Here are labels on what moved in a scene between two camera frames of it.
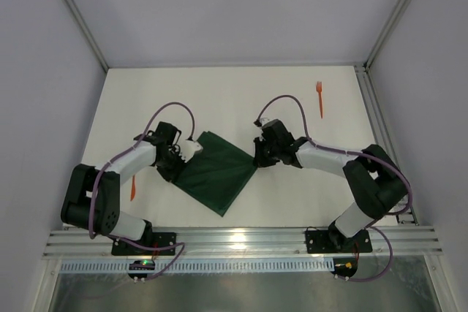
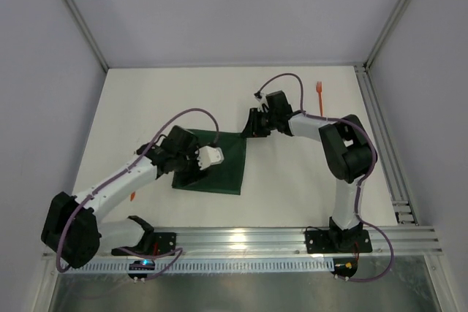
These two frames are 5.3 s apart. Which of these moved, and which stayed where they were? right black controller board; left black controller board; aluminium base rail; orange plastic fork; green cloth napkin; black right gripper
Moved: green cloth napkin; black right gripper
Stayed: aluminium base rail; left black controller board; orange plastic fork; right black controller board
